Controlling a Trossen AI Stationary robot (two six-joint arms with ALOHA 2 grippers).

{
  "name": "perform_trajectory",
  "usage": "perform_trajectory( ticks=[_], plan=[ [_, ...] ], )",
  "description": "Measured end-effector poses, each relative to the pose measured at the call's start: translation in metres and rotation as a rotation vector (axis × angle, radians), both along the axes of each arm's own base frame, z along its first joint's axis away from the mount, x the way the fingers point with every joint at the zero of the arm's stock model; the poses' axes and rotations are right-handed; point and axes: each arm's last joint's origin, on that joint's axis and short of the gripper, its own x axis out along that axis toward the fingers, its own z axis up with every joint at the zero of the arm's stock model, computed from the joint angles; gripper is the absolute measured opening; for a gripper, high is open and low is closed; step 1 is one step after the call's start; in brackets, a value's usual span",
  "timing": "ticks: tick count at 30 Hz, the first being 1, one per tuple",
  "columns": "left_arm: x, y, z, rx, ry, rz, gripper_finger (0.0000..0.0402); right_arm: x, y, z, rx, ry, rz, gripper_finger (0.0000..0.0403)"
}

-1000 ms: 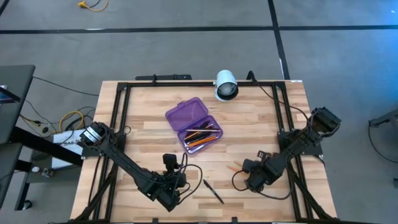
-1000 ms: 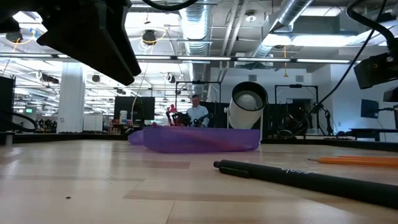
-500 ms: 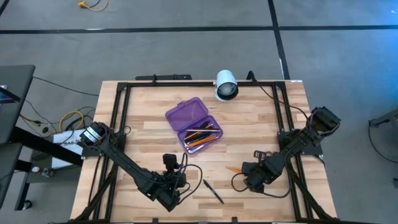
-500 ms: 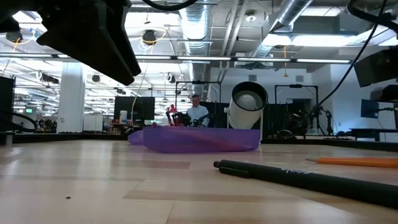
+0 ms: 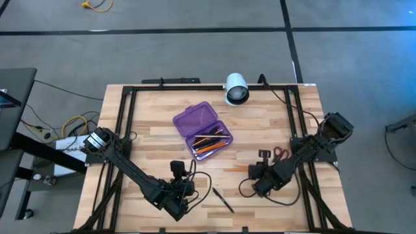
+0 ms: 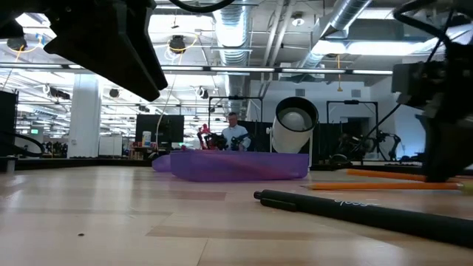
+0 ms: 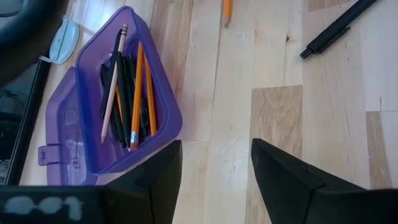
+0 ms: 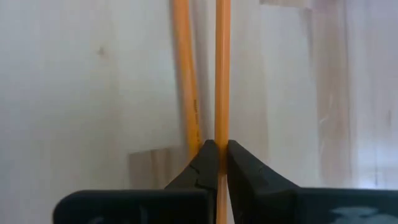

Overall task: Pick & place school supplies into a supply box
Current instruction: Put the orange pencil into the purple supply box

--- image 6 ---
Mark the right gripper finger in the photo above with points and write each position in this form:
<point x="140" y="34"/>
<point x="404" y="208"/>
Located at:
<point x="451" y="151"/>

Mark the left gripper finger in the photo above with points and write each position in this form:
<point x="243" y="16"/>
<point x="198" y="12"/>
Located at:
<point x="118" y="51"/>
<point x="159" y="48"/>

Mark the yellow pencil pale eraser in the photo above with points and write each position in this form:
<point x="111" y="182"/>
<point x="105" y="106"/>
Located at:
<point x="369" y="186"/>

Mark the matte black click pen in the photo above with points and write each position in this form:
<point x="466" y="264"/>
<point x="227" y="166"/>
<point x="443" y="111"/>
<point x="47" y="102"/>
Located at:
<point x="369" y="214"/>

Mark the purple translucent supply box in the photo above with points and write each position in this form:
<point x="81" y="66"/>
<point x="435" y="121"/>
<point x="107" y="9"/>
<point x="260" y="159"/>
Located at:
<point x="236" y="165"/>

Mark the background black robot arm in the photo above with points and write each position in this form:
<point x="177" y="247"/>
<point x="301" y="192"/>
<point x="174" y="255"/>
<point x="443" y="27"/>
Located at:
<point x="351" y="142"/>
<point x="238" y="140"/>
<point x="216" y="141"/>

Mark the black ceiling device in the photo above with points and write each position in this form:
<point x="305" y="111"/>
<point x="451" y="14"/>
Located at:
<point x="16" y="43"/>

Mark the white column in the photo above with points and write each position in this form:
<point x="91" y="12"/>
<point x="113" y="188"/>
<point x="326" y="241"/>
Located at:
<point x="84" y="122"/>

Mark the black monitor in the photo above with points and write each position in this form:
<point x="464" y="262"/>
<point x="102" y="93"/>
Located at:
<point x="170" y="127"/>

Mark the white wipes canister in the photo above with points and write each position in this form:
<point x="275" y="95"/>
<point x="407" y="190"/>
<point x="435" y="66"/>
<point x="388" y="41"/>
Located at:
<point x="146" y="139"/>

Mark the red background robot part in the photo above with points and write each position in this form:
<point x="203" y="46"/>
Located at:
<point x="203" y="129"/>

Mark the white cabinet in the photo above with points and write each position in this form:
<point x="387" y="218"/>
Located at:
<point x="111" y="146"/>

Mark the person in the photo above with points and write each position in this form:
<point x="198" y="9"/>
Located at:
<point x="236" y="133"/>

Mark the yellow hanging pendant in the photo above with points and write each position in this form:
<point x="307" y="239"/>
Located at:
<point x="339" y="88"/>

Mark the black panel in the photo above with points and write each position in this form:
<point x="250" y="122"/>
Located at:
<point x="8" y="111"/>

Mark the white spotlight lamp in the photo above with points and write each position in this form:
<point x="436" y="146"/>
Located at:
<point x="292" y="140"/>

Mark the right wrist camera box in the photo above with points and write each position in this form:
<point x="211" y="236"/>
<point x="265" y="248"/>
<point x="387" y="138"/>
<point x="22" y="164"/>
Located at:
<point x="417" y="83"/>

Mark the silver spiral duct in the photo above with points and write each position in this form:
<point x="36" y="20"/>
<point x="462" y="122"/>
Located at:
<point x="233" y="33"/>
<point x="347" y="14"/>

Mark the black rig frame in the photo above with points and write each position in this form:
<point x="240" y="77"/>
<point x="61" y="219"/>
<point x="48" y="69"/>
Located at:
<point x="351" y="102"/>

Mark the small grey post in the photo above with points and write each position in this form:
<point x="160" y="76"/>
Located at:
<point x="11" y="164"/>

